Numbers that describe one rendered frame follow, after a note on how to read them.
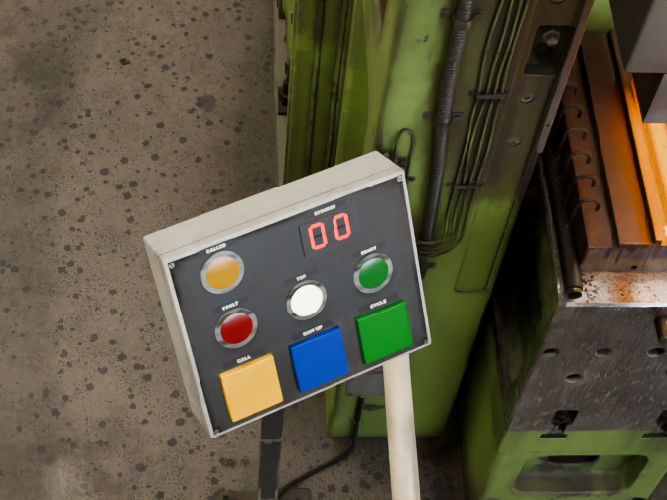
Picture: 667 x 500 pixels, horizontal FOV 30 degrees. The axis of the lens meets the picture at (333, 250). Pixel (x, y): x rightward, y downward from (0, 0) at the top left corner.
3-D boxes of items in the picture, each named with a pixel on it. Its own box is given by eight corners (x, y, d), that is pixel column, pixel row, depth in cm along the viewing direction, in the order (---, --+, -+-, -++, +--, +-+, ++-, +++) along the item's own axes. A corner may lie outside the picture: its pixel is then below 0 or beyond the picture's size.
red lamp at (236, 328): (254, 346, 161) (254, 330, 157) (217, 346, 160) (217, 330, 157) (254, 325, 163) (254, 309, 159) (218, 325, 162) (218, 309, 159)
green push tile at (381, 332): (413, 345, 173) (406, 301, 169) (366, 366, 170) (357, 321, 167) (407, 339, 174) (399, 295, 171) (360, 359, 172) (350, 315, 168)
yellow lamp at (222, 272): (240, 292, 157) (241, 274, 153) (203, 292, 156) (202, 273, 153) (240, 271, 158) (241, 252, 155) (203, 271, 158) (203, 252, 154)
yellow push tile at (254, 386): (284, 401, 167) (273, 356, 163) (233, 423, 164) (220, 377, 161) (279, 395, 168) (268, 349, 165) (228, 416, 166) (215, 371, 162)
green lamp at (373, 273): (389, 291, 167) (393, 274, 163) (354, 291, 167) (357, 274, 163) (388, 271, 169) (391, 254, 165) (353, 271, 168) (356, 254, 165)
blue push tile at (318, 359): (349, 372, 170) (340, 327, 166) (300, 394, 167) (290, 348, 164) (343, 366, 171) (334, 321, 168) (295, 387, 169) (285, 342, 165)
